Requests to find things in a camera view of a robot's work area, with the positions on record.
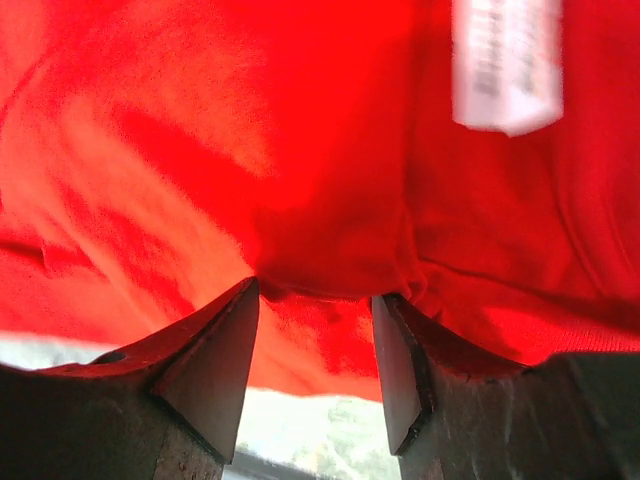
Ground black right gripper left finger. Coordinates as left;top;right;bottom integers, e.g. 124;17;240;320
1;278;259;479

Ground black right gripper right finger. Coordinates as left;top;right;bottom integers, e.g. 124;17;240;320
371;294;639;479

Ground bright red t shirt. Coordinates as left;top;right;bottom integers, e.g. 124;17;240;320
1;1;639;400

